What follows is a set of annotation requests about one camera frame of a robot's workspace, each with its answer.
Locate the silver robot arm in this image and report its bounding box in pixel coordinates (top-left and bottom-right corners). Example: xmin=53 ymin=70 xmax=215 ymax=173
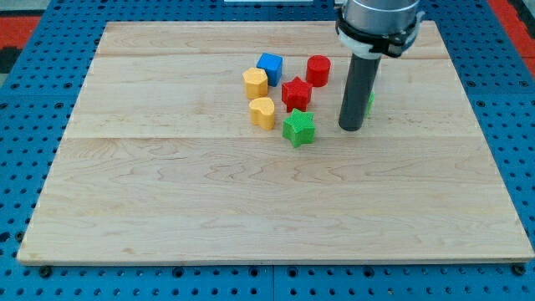
xmin=336 ymin=0 xmax=425 ymax=59

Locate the green circle block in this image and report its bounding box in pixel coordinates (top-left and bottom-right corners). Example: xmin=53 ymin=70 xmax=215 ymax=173
xmin=364 ymin=91 xmax=375 ymax=119

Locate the green star block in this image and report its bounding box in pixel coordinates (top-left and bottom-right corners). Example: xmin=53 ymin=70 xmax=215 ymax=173
xmin=282 ymin=109 xmax=315 ymax=148

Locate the yellow heart block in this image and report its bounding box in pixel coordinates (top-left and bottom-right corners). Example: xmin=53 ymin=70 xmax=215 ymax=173
xmin=249 ymin=97 xmax=275 ymax=130

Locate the red star block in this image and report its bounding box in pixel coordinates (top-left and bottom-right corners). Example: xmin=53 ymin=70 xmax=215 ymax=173
xmin=282 ymin=76 xmax=313 ymax=113

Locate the yellow hexagon block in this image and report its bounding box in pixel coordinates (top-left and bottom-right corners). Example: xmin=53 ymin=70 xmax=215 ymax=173
xmin=242 ymin=68 xmax=268 ymax=100

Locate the wooden board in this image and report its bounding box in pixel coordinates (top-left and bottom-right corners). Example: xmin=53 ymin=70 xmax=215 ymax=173
xmin=18 ymin=21 xmax=534 ymax=266

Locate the blue cube block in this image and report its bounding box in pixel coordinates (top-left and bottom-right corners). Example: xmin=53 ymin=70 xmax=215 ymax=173
xmin=256 ymin=53 xmax=283 ymax=87

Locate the red cylinder block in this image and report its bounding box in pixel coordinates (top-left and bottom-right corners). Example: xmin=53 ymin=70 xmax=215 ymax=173
xmin=306 ymin=54 xmax=331 ymax=87

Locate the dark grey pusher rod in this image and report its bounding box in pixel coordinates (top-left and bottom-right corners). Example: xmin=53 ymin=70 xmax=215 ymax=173
xmin=339 ymin=54 xmax=380 ymax=131

